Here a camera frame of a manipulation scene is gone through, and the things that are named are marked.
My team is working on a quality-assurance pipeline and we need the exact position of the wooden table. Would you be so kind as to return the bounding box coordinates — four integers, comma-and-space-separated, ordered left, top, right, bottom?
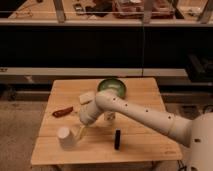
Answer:
31, 79, 182, 166

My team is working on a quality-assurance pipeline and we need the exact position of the small clear bottle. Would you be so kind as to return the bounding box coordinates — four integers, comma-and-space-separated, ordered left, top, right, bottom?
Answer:
104, 112, 115, 121

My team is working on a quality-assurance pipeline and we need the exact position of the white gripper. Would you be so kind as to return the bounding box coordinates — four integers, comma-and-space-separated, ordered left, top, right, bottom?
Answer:
76, 100, 102, 140

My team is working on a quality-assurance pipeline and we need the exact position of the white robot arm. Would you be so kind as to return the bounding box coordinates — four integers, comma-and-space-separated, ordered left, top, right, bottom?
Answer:
79, 89, 213, 171

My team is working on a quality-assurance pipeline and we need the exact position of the green bowl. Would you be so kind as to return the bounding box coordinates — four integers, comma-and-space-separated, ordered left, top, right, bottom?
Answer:
97, 78, 127, 99

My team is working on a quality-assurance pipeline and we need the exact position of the metal shelf rail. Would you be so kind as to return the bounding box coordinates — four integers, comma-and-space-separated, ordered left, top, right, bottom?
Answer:
0, 67, 187, 84

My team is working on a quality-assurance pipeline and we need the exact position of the red tray on shelf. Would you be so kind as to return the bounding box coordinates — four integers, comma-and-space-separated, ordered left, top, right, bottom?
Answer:
112, 0, 174, 19

